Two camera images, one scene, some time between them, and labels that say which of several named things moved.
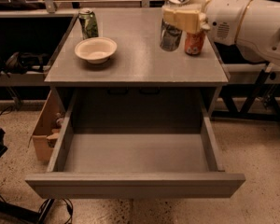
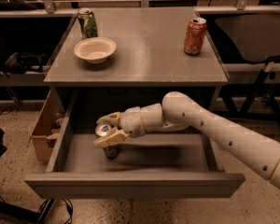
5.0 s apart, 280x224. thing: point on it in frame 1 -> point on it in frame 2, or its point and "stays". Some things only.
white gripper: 224,19 -> 132,121
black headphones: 19,63 stays
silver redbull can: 170,34 -> 111,151
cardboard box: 48,128 stays
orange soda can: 193,42 stays
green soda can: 89,24 stays
